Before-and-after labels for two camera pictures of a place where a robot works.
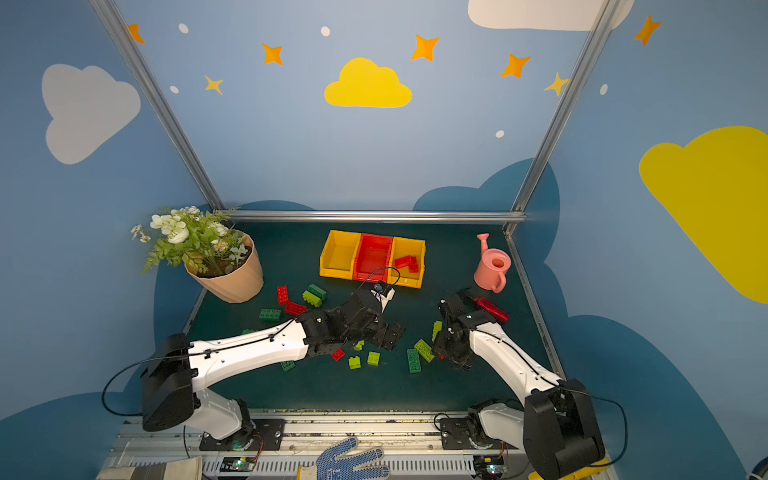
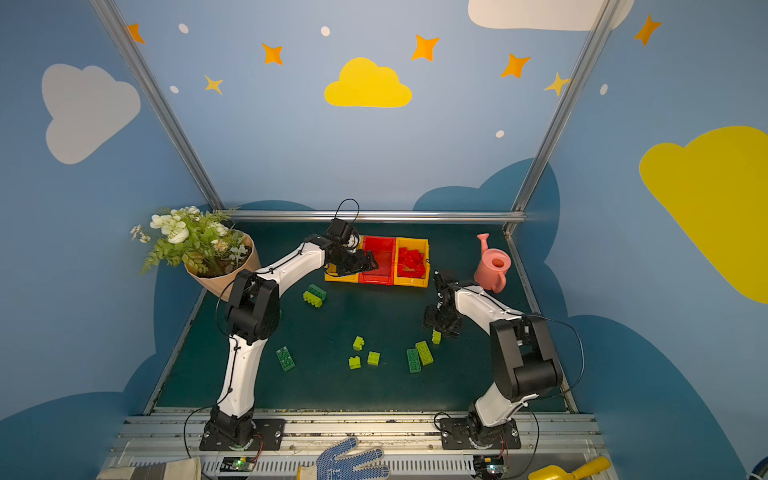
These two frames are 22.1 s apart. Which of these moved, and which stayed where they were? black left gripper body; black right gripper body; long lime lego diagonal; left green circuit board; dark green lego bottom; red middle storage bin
Moved: black right gripper body; black left gripper body
Stayed: long lime lego diagonal; red middle storage bin; dark green lego bottom; left green circuit board
